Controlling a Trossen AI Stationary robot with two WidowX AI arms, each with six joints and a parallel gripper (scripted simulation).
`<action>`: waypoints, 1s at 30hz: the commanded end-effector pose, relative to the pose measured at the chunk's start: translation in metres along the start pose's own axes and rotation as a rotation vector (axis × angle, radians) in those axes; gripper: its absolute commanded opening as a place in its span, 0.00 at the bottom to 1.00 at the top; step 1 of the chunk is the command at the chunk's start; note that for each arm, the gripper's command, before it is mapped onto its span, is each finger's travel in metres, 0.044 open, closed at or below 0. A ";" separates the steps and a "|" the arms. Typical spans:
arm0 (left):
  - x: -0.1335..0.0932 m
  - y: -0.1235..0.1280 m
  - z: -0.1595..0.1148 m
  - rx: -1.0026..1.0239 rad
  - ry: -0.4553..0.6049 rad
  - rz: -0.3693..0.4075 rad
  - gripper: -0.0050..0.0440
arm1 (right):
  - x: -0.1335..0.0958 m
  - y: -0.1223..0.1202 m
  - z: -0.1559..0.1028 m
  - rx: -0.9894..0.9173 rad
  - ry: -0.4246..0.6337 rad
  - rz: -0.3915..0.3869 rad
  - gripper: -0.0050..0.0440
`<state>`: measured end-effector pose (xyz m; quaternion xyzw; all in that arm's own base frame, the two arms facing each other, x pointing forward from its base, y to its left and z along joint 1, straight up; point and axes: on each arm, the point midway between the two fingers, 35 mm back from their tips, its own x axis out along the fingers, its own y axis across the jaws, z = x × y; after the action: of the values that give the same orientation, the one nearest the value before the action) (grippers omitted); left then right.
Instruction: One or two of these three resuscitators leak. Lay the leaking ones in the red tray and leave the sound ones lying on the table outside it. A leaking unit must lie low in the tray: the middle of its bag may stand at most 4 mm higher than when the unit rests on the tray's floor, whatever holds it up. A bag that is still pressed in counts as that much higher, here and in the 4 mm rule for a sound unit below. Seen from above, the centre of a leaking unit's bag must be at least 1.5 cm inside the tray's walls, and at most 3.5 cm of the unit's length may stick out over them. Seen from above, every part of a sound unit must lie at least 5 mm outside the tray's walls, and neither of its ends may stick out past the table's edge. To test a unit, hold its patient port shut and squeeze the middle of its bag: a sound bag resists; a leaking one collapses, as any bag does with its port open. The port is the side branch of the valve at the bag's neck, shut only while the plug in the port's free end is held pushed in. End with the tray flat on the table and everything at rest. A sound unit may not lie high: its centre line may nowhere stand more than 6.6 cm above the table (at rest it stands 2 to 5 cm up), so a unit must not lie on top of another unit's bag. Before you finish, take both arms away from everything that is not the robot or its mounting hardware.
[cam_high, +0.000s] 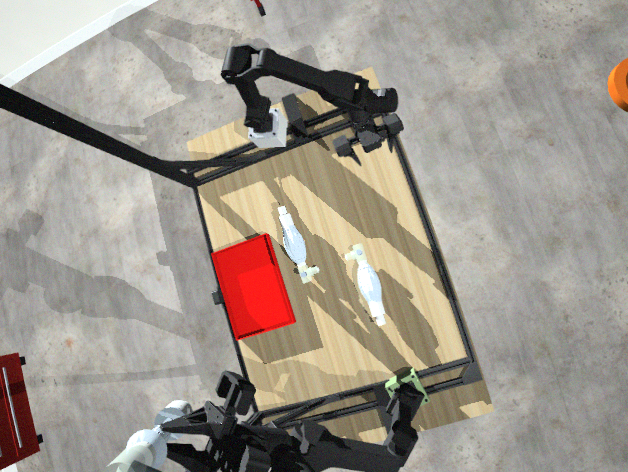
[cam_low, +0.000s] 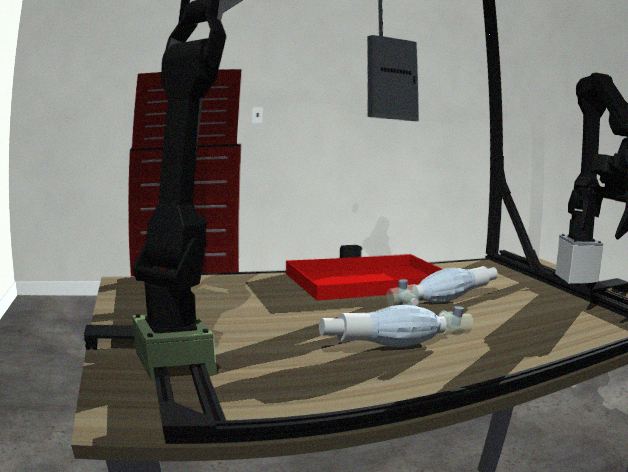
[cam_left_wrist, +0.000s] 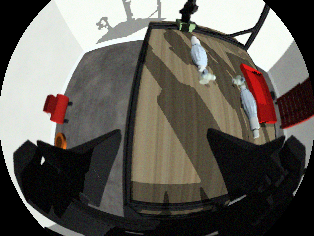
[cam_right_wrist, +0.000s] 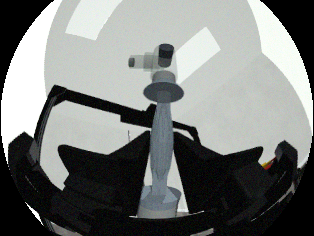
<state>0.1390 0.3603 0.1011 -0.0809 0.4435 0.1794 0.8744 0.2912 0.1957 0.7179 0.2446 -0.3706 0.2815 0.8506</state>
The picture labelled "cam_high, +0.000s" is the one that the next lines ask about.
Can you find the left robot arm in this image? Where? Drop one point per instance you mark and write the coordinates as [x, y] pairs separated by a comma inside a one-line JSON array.
[[334, 86]]

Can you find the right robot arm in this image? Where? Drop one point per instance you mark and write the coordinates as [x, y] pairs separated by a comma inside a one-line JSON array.
[[332, 451]]

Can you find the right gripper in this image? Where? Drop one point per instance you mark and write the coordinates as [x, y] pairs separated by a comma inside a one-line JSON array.
[[216, 419]]

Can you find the red tray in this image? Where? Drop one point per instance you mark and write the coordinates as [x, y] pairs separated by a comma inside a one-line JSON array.
[[251, 287]]

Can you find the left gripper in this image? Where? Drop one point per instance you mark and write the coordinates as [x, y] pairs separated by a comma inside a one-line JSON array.
[[393, 122]]

